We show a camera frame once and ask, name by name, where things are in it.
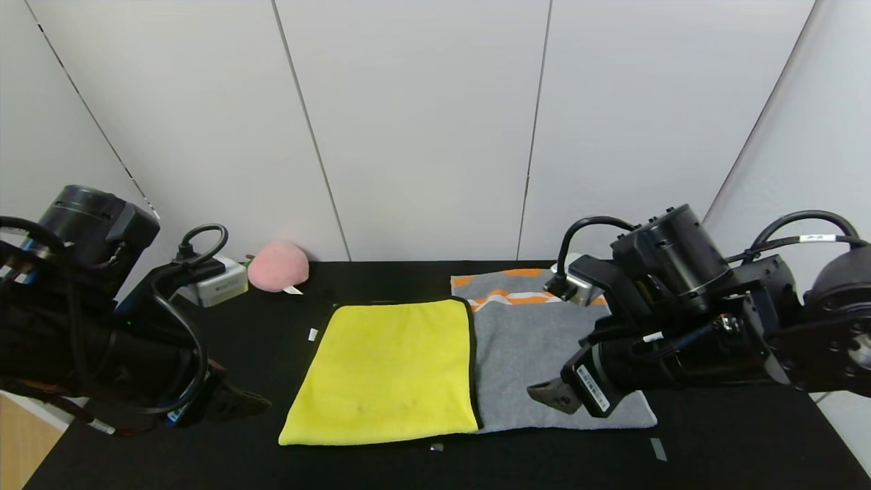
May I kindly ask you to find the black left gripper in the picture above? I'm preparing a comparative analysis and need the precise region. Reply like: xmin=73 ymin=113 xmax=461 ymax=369
xmin=154 ymin=359 xmax=272 ymax=428

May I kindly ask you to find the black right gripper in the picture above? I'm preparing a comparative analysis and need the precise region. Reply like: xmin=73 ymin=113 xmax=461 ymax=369
xmin=526 ymin=335 xmax=687 ymax=419

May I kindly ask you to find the grey towel with orange stripes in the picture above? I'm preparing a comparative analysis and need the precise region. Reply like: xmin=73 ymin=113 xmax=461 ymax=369
xmin=450 ymin=268 xmax=658 ymax=434

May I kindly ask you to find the yellow microfibre towel black trim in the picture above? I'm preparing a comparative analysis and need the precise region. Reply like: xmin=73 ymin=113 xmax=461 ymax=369
xmin=279 ymin=298 xmax=483 ymax=447

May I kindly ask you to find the pink peach plush toy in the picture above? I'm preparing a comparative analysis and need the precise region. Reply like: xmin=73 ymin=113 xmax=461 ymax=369
xmin=246 ymin=240 xmax=311 ymax=295

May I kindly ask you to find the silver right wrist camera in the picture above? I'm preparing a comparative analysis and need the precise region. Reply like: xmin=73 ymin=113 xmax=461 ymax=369
xmin=550 ymin=253 xmax=610 ymax=308

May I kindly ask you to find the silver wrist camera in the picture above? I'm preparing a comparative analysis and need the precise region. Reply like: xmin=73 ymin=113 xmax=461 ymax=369
xmin=188 ymin=255 xmax=250 ymax=309
xmin=550 ymin=253 xmax=610 ymax=308

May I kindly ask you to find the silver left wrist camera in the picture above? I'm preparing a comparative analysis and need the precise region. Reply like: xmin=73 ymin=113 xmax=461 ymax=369
xmin=188 ymin=255 xmax=250 ymax=309

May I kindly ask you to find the black left wrist camera cable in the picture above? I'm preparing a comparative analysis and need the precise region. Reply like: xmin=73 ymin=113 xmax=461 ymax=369
xmin=150 ymin=223 xmax=230 ymax=418

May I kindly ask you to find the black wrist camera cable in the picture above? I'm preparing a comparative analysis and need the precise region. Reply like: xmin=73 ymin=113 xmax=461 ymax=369
xmin=556 ymin=215 xmax=638 ymax=299
xmin=150 ymin=223 xmax=230 ymax=418

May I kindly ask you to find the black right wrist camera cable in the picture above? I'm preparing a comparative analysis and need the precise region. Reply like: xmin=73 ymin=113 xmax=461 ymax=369
xmin=556 ymin=215 xmax=638 ymax=299

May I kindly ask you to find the black cable with white label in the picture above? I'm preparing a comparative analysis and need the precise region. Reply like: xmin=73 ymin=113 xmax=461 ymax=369
xmin=724 ymin=209 xmax=871 ymax=268

